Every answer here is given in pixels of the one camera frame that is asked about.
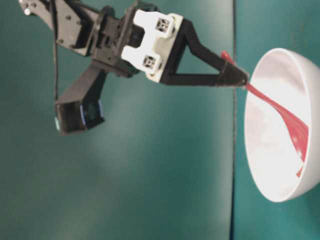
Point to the red plastic spoon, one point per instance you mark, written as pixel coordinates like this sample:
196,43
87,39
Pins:
295,127

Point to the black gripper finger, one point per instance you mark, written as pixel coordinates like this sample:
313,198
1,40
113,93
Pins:
230,76

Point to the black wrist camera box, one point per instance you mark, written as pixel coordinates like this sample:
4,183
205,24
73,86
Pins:
79,108

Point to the white round bowl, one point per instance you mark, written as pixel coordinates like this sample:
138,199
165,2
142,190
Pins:
280,183

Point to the green table mat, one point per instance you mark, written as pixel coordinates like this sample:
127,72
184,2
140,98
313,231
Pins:
261,25

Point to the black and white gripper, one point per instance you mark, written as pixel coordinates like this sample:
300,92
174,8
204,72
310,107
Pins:
143,39

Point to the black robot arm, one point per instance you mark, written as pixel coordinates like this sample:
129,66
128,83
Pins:
71,22

